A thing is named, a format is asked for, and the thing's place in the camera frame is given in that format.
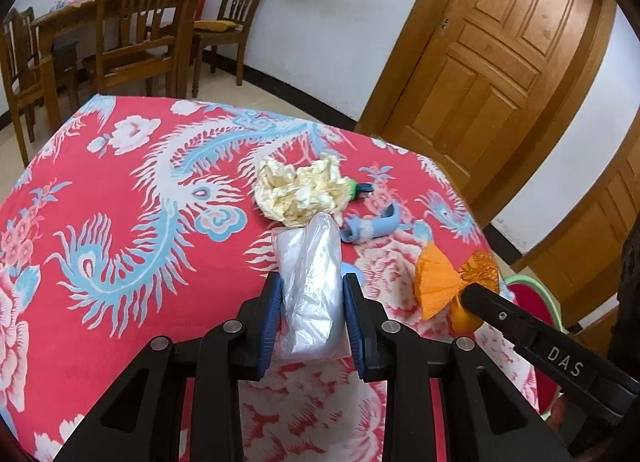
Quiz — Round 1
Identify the curved blue plastic piece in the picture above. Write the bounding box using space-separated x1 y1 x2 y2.
340 205 401 244

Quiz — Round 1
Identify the red basin with green rim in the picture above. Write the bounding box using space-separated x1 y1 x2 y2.
501 276 568 338

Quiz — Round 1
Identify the clear plastic bag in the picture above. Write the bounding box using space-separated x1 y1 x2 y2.
271 213 351 363

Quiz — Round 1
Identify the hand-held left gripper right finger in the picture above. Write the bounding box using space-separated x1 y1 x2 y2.
341 273 574 462

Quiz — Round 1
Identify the dark wooden dining table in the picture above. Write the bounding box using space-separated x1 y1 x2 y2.
31 0 211 133

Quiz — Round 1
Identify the cream paper ball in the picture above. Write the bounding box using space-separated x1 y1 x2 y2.
254 154 353 228

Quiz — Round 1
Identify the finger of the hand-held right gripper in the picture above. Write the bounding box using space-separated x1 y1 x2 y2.
459 283 540 351

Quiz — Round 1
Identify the orange snack wrapper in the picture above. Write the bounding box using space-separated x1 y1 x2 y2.
414 244 501 334

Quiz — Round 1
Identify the red floral tablecloth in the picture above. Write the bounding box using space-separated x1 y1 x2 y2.
0 94 541 462

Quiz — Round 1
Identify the wooden panel door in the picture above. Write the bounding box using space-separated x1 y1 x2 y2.
355 0 616 223
520 112 640 313

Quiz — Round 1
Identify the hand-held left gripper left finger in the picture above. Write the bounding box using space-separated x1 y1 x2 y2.
52 271 286 462

